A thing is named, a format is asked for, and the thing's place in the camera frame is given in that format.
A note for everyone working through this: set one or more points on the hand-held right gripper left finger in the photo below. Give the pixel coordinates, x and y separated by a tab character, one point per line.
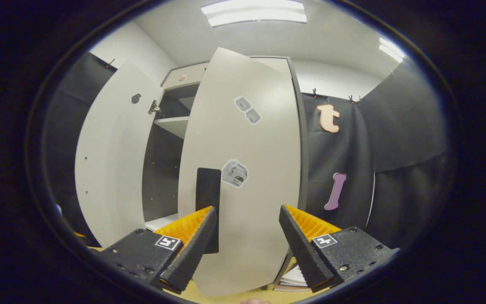
192	249

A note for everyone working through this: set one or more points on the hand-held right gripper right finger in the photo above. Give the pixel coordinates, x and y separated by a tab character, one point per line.
302	253

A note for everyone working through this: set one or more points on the grey cabinet with shelves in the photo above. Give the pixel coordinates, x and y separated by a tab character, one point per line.
163	169

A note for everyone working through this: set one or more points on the grey cabinet door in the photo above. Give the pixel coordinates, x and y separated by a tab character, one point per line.
112	169
260	169

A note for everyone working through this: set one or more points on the white cover book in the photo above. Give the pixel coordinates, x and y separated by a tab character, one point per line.
295	276

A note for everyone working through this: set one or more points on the brown cover book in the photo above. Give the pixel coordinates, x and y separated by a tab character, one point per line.
289	289

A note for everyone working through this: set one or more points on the black backdrop cloth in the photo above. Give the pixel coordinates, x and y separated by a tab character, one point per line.
403	147

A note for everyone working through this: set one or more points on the small ceiling light panel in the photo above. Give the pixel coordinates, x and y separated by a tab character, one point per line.
392	50

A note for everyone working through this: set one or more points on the large ceiling light panel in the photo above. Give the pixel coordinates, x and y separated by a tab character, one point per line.
253	12

